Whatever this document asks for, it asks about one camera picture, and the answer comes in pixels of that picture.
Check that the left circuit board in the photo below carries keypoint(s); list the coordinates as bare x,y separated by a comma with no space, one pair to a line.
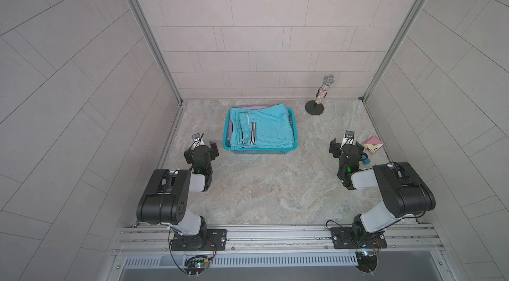
197,264

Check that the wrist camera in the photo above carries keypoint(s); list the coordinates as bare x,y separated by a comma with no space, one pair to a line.
348,137
197,140

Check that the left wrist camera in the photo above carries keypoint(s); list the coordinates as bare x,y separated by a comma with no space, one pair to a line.
197,140

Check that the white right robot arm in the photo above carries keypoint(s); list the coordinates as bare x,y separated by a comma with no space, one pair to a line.
404,194

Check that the small pink box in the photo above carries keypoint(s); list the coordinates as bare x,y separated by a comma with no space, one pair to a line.
373,144

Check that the teal pants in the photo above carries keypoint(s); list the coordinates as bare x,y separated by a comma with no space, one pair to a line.
268,128

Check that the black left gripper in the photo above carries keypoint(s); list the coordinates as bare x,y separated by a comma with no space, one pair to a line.
211,152

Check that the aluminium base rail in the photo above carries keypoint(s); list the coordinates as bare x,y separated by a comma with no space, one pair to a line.
258,239

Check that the right circuit board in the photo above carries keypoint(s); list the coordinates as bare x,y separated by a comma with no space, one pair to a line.
366,263

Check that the purple pants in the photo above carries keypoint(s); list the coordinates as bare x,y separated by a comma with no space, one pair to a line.
254,107

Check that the circuit board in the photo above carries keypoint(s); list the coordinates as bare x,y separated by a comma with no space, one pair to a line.
197,264
366,263

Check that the teal plastic laundry basket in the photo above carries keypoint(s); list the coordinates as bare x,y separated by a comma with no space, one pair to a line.
228,130

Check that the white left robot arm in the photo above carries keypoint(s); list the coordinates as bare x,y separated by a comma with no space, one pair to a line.
165,198

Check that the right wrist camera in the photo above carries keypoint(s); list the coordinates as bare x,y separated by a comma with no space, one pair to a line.
348,137

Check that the glitter microphone on stand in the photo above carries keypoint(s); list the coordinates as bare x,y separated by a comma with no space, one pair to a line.
315,107

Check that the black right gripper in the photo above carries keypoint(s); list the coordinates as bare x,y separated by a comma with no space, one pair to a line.
337,147

